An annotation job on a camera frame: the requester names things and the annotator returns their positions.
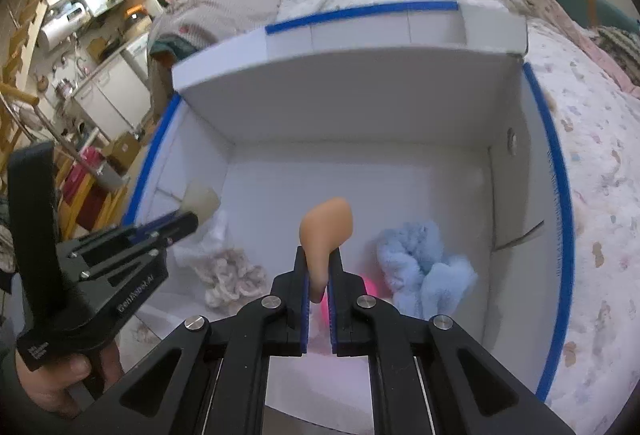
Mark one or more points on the pink bed sheet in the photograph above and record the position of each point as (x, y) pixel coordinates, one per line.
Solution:
(575, 35)

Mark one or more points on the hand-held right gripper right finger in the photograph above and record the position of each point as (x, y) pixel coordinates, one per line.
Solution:
(334, 305)

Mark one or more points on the cream fluffy knit scrunchie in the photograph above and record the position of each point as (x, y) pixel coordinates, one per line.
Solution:
(230, 275)

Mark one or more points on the beige foam sponge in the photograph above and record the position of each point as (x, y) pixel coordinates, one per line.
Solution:
(202, 202)

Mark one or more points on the wooden clothes rack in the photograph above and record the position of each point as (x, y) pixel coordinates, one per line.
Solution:
(15, 65)

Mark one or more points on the pink ball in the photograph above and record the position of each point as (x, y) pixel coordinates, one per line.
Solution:
(371, 287)

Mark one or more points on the white water heater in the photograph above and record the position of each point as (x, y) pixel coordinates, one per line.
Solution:
(60, 30)

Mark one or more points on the crocheted striped blanket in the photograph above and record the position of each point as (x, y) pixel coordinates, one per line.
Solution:
(620, 45)

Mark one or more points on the person's left hand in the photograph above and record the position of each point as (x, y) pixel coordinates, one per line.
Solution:
(50, 390)

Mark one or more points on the white kitchen cabinet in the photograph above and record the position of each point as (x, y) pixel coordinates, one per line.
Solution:
(105, 100)

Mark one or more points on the dark green cloth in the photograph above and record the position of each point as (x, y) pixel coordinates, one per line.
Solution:
(162, 47)

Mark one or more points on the pink bag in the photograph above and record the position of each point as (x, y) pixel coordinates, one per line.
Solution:
(80, 180)

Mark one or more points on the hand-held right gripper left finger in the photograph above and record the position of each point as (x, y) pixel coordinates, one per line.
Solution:
(302, 305)

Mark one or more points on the brown cardboard box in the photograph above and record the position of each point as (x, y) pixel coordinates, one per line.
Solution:
(124, 151)

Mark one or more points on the light blue fluffy sock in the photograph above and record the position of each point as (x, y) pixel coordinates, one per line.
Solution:
(415, 260)

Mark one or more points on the peach rubber drumstick toy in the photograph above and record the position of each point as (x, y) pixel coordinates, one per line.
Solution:
(325, 225)

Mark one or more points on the white cardboard box blue trim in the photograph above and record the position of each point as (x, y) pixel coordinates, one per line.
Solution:
(350, 105)

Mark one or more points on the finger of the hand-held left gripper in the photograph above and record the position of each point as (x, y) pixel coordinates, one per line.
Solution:
(100, 240)
(182, 225)

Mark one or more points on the white patterned bed quilt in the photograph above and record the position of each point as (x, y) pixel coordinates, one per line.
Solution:
(600, 215)

